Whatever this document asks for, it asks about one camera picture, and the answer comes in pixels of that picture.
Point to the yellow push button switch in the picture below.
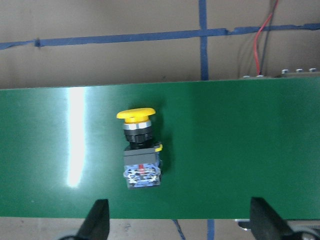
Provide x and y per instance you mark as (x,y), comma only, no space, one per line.
(142,162)

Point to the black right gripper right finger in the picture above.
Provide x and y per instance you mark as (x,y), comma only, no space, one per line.
(266,224)

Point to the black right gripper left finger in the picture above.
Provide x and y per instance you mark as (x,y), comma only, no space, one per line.
(96,225)

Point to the green conveyor belt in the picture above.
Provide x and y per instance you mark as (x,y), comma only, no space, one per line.
(224,142)

